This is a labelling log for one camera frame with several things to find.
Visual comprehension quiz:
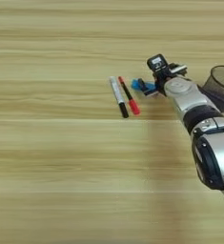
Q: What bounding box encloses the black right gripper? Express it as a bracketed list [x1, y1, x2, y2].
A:
[137, 63, 188, 97]

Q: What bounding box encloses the blue rectangular eraser block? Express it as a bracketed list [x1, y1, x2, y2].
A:
[130, 78, 157, 96]

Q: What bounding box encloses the red marker pen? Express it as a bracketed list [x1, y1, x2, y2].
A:
[117, 75, 142, 116]

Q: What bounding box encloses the silver marker with black cap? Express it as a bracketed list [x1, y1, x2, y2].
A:
[109, 75, 130, 119]

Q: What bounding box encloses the black box with white label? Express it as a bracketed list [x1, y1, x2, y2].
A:
[146, 53, 170, 76]

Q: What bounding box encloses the black mesh pen cup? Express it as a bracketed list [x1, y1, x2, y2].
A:
[201, 64, 224, 113]

